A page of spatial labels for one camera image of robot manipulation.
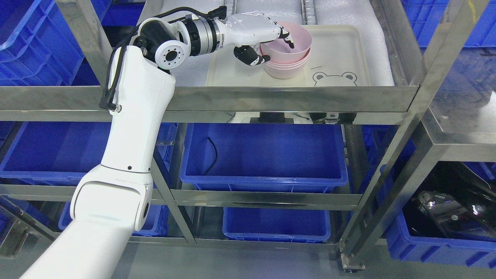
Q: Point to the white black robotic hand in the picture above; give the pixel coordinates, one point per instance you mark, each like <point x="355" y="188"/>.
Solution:
<point x="243" y="31"/>

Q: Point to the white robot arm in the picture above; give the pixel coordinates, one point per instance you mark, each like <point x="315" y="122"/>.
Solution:
<point x="113" y="199"/>

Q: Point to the blue bin centre shelf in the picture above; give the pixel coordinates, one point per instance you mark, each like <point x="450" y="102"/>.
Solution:
<point x="264" y="158"/>

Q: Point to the stainless steel shelf rack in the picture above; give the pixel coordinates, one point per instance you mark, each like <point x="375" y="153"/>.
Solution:
<point x="418" y="78"/>

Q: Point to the stacked pink bowls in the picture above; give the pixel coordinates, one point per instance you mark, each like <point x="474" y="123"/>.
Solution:
<point x="286" y="71"/>

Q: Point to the cream bear tray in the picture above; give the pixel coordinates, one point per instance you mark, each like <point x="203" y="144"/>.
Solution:
<point x="336" y="58"/>

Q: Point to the blue bin lower centre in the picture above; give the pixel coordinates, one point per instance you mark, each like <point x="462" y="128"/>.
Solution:
<point x="277" y="225"/>

